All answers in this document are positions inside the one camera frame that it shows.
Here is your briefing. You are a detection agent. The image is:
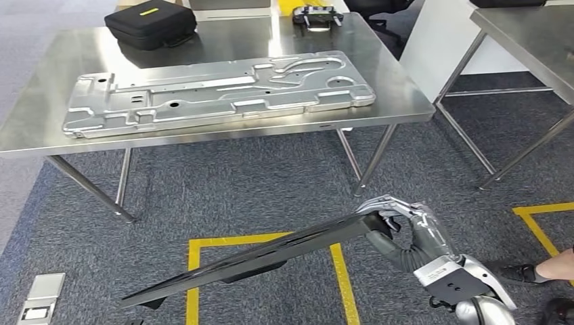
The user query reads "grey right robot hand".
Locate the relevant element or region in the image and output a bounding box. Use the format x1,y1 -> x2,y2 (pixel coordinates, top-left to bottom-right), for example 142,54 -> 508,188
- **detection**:
356,194 -> 462,274

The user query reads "black perforated panel part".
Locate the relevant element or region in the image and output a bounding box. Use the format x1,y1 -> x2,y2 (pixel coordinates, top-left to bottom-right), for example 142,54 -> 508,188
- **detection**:
118,211 -> 402,311

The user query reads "person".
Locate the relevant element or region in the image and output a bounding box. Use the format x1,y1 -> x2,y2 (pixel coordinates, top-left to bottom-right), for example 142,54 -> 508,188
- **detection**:
500,246 -> 574,325

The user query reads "white cabinet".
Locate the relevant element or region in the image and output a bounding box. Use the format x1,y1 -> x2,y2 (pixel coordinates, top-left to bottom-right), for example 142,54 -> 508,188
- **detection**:
399,0 -> 531,103

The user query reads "stainless steel table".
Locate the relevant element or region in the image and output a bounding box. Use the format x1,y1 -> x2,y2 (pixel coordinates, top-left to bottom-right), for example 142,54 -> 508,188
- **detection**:
0,12 -> 437,224
433,4 -> 574,192

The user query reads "black office chair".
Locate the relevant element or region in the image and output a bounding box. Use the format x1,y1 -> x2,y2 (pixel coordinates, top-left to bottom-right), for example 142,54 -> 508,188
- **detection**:
343,0 -> 417,48

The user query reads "black zip case yellow stripe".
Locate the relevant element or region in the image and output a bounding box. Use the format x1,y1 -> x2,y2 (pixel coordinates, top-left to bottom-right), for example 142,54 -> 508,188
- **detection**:
468,0 -> 549,9
104,0 -> 198,51

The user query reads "black remote controller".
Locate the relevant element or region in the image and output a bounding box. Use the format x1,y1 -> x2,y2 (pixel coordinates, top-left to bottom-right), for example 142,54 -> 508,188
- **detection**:
292,5 -> 345,33

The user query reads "white desk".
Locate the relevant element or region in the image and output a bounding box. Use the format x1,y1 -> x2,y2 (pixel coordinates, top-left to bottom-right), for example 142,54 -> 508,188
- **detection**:
115,0 -> 351,22

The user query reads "stamped silver metal panel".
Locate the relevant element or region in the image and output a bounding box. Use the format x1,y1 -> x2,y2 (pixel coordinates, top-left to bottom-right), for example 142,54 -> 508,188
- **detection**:
62,50 -> 376,139

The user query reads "silver floor outlet plate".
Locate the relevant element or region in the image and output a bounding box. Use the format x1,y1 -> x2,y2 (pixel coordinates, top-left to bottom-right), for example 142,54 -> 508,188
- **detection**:
27,272 -> 66,301
17,298 -> 58,325

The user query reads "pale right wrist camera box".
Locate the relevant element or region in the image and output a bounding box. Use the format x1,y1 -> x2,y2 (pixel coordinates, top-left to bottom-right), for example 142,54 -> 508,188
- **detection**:
412,255 -> 493,300

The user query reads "black camera cable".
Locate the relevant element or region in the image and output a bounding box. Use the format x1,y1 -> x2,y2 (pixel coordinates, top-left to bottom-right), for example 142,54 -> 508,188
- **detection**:
428,293 -> 456,313

